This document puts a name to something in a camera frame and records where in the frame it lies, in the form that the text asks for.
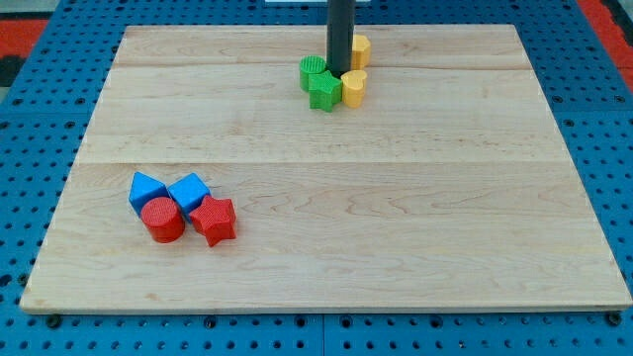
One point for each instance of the yellow hexagon block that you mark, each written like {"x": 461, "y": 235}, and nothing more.
{"x": 361, "y": 52}

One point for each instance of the yellow heart block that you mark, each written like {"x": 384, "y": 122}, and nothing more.
{"x": 353, "y": 88}

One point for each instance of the blue cube block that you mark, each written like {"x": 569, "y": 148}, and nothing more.
{"x": 188, "y": 193}

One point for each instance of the blue triangle block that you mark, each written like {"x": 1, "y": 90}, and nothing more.
{"x": 143, "y": 189}

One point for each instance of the green star block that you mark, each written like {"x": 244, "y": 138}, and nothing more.
{"x": 325, "y": 91}

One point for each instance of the red star block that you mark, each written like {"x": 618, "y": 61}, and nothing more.
{"x": 214, "y": 219}

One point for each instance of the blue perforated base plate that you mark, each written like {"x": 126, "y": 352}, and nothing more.
{"x": 48, "y": 107}

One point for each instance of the green cylinder block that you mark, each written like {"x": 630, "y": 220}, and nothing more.
{"x": 308, "y": 66}

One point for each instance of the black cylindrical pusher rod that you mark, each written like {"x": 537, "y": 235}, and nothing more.
{"x": 339, "y": 35}

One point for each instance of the red cylinder block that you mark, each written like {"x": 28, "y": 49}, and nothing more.
{"x": 162, "y": 218}

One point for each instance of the light wooden board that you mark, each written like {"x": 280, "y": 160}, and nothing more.
{"x": 450, "y": 189}

